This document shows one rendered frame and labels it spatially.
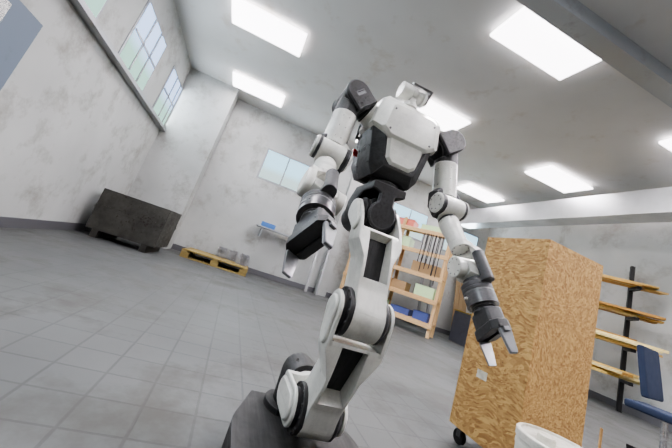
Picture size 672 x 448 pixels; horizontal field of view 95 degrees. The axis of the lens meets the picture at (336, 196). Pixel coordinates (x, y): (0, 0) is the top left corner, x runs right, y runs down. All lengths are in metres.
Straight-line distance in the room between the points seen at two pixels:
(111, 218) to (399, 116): 5.52
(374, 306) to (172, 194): 6.97
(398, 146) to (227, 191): 7.23
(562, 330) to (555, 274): 0.30
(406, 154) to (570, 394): 1.69
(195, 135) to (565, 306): 7.29
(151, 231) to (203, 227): 2.32
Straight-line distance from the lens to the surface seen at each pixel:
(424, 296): 7.42
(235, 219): 8.08
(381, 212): 1.07
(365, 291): 0.95
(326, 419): 1.13
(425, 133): 1.18
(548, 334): 2.13
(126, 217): 6.11
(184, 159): 7.78
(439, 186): 1.23
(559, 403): 2.29
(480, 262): 1.03
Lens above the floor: 0.71
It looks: 13 degrees up
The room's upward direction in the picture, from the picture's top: 19 degrees clockwise
